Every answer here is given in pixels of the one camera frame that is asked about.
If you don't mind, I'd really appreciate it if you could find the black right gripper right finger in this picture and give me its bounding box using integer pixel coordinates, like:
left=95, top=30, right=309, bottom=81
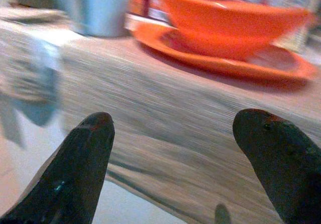
left=232, top=108, right=321, bottom=224

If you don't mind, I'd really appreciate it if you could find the light blue cup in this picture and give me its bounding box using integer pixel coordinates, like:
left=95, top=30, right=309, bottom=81
left=50, top=0, right=131, bottom=38

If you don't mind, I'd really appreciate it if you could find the orange bowl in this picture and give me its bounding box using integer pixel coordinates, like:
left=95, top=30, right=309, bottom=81
left=149, top=0, right=317, bottom=62

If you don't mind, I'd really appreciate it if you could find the orange box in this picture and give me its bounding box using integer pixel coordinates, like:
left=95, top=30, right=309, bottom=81
left=125, top=0, right=178, bottom=31

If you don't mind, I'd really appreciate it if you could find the orange plate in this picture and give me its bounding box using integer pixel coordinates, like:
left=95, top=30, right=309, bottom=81
left=132, top=22, right=318, bottom=83

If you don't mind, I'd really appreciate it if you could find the grey woven placemat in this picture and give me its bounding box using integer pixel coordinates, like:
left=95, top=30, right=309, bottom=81
left=0, top=20, right=321, bottom=224

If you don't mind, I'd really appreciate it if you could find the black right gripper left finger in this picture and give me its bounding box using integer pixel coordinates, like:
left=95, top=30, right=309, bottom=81
left=0, top=111, right=116, bottom=224

